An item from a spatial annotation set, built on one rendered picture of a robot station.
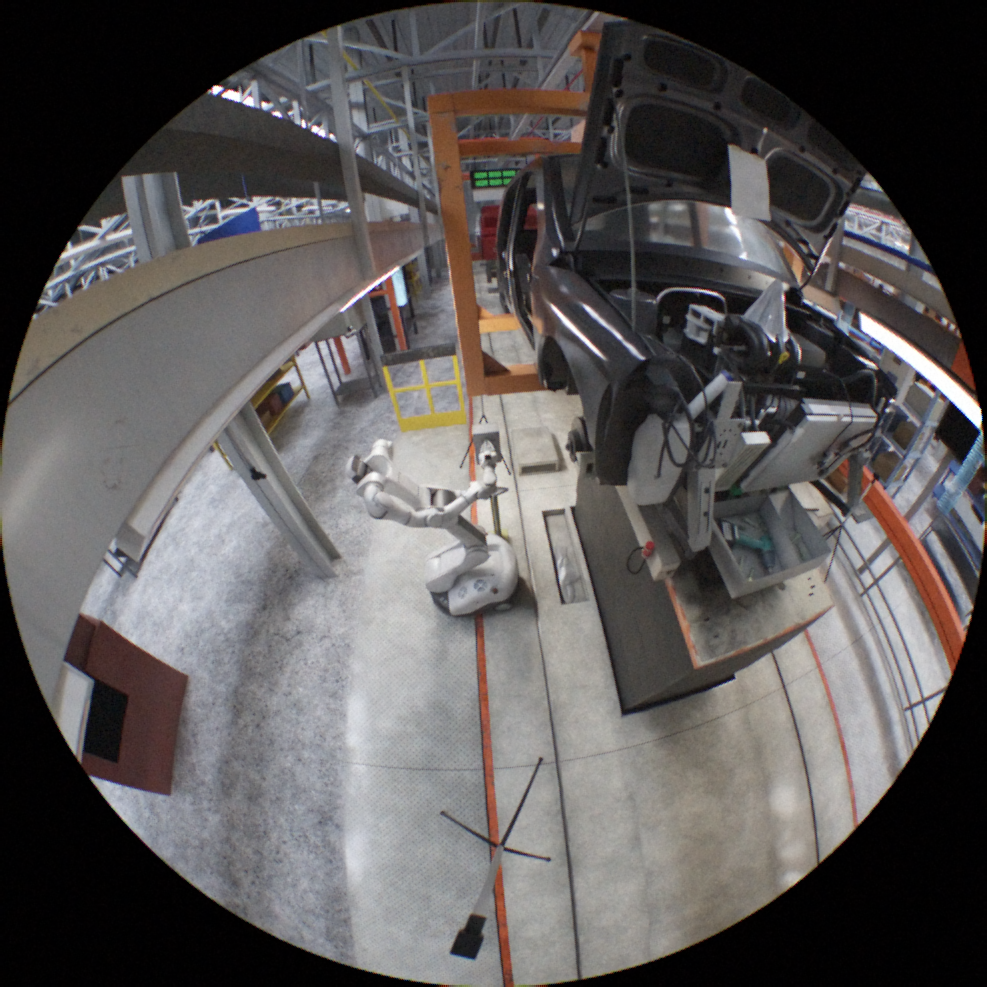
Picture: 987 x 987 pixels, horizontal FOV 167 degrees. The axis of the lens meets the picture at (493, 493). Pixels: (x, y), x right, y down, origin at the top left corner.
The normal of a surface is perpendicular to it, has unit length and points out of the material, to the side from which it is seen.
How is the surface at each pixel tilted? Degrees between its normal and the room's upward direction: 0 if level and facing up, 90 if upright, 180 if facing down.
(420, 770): 0
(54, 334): 90
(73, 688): 63
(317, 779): 0
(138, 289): 90
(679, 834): 0
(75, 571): 90
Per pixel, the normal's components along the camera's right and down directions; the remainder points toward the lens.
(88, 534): 0.99, -0.11
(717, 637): -0.08, -0.70
